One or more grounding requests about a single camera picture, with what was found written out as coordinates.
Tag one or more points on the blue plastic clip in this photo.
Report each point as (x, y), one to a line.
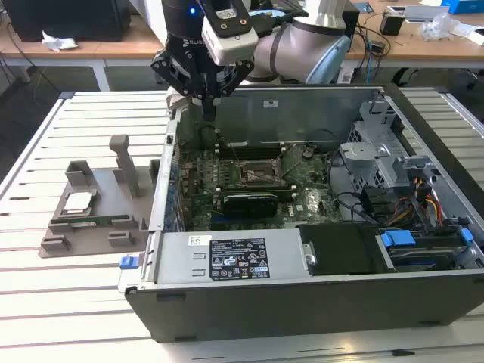
(467, 234)

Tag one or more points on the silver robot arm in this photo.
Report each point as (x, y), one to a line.
(287, 45)

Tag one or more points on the blue cardboard box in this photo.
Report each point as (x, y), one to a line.
(467, 5)

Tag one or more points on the black power connector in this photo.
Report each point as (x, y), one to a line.
(374, 204)

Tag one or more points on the white flat box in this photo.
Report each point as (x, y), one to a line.
(427, 13)

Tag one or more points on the clear plastic bag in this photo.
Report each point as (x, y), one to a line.
(438, 26)

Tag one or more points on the blue case latch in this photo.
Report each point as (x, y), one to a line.
(128, 263)

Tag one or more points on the black grey PC case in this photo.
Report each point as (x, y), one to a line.
(302, 310)

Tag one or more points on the black computer tower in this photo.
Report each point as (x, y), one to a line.
(68, 19)

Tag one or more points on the white printer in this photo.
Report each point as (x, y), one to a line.
(154, 13)

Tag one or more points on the wooden office desk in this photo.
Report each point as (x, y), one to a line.
(416, 51)
(113, 49)

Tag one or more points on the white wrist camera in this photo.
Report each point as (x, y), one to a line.
(234, 45)

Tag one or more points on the green RAM stick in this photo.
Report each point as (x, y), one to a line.
(113, 218)

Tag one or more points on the black office chair base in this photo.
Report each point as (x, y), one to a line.
(406, 75)
(475, 77)

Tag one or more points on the round coin cell battery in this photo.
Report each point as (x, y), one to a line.
(308, 152)

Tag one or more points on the grey parts rack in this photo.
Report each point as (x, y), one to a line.
(109, 206)

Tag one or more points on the blue disk carrier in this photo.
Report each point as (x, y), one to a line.
(397, 239)

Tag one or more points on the black RAM slot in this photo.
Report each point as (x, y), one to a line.
(264, 185)
(264, 182)
(264, 188)
(264, 191)
(261, 156)
(261, 149)
(261, 153)
(261, 146)

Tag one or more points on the white power strip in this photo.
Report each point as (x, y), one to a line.
(346, 75)

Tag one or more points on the small white carton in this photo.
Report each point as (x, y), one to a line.
(472, 34)

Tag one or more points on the small black adapter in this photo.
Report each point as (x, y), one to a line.
(378, 46)

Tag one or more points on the crumpled white paper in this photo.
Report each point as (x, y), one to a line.
(56, 41)

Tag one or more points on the silver metal drive cage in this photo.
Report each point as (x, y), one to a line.
(378, 160)

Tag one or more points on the silver power supply unit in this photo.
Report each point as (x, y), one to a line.
(177, 257)

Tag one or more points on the CPU socket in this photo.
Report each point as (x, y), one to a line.
(261, 172)

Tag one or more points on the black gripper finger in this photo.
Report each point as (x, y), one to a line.
(242, 73)
(175, 78)

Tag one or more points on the silver square CPU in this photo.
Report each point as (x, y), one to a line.
(78, 202)

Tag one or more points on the green motherboard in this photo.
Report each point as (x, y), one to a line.
(314, 198)

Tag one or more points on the black graphics card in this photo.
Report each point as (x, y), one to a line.
(249, 207)

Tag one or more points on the small black box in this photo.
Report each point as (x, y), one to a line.
(391, 24)

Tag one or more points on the black plastic shroud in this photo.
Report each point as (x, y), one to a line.
(340, 249)

